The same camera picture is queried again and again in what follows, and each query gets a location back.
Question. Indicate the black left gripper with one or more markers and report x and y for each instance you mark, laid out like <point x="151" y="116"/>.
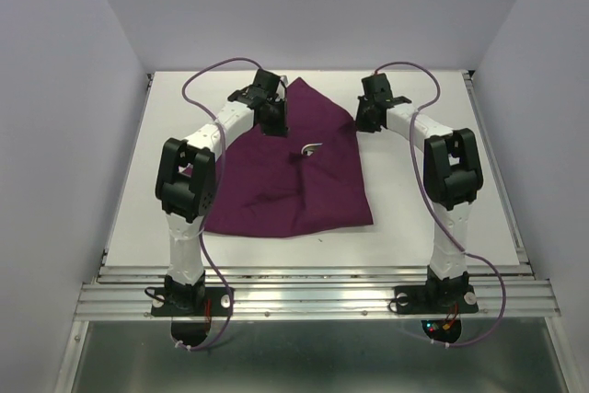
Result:
<point x="280" y="129"/>

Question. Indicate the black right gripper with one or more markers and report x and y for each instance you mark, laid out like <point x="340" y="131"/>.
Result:
<point x="361" y="123"/>

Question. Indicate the steel instrument tray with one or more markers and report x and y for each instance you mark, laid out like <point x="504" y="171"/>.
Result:
<point x="310" y="149"/>

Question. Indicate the purple cloth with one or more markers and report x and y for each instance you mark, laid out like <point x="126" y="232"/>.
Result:
<point x="270" y="190"/>

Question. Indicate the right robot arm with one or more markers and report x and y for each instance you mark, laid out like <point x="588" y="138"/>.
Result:
<point x="445" y="160"/>

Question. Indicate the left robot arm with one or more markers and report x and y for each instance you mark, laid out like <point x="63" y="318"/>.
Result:
<point x="189" y="171"/>

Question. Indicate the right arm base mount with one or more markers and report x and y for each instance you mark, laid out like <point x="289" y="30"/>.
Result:
<point x="441" y="301"/>

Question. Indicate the aluminium front rail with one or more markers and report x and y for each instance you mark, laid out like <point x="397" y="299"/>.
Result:
<point x="314" y="293"/>

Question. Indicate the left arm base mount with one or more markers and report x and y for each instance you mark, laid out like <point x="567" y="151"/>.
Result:
<point x="200" y="315"/>

